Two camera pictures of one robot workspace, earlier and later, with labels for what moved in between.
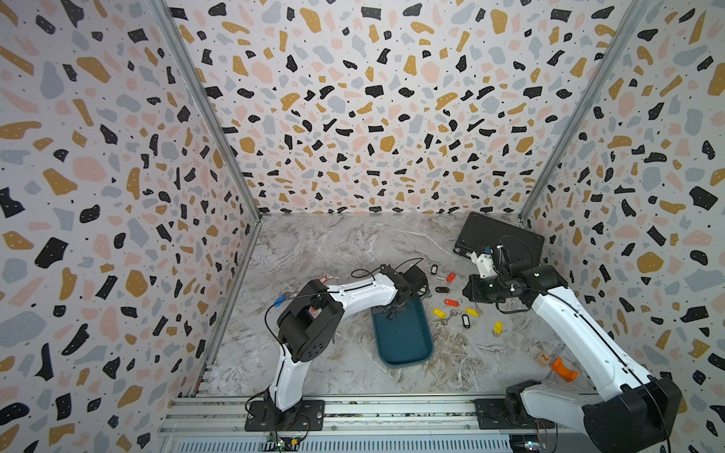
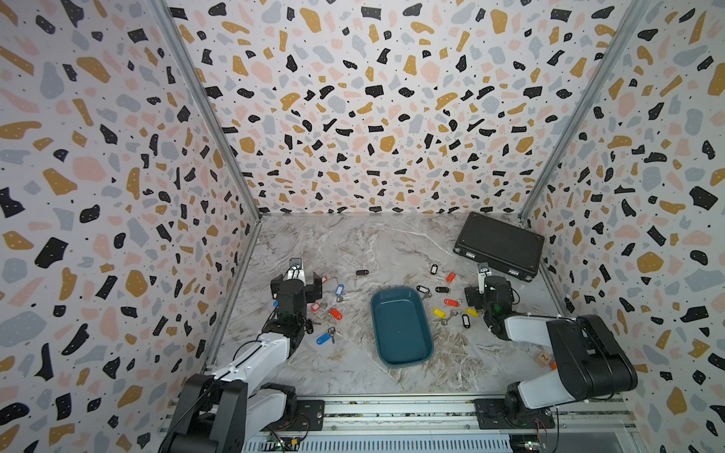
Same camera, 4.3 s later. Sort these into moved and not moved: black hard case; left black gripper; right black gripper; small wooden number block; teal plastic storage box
Moved: left black gripper; right black gripper
Not moved: teal plastic storage box; small wooden number block; black hard case
